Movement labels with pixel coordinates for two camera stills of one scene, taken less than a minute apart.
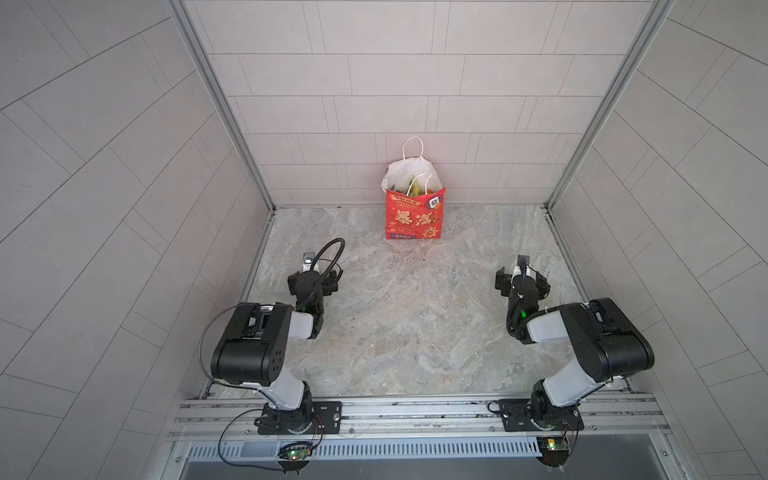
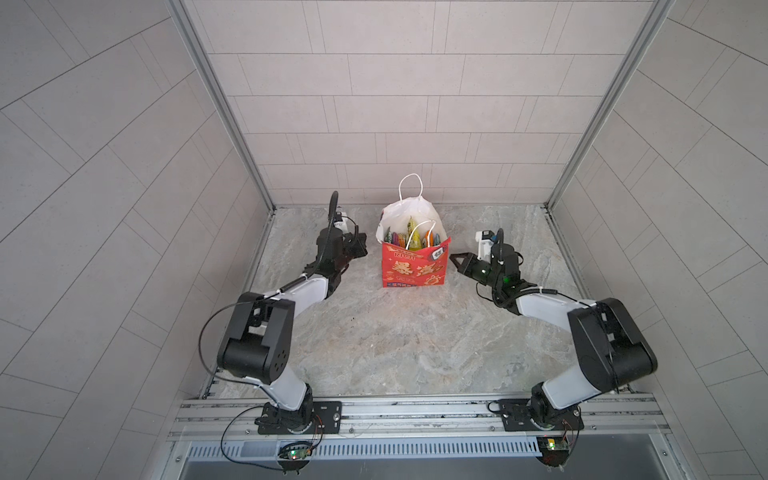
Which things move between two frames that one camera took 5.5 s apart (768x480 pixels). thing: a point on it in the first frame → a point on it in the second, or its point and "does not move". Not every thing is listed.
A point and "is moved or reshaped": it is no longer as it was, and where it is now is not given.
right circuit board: x=553 y=449 does not move
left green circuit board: x=295 y=451 does not move
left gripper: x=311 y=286 → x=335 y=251
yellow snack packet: x=416 y=189 → x=415 y=243
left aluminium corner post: x=223 y=98 does not move
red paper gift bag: x=415 y=216 is moved or reshaped
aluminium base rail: x=616 y=416 does not move
